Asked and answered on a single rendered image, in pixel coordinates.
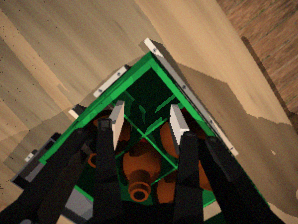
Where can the green bottle crate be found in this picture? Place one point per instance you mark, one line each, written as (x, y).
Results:
(147, 93)

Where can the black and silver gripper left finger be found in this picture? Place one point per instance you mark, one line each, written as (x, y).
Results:
(44, 199)

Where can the grey rectangular tray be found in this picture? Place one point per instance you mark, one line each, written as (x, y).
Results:
(78, 209)

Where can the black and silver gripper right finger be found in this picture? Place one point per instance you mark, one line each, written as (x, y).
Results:
(238, 199)

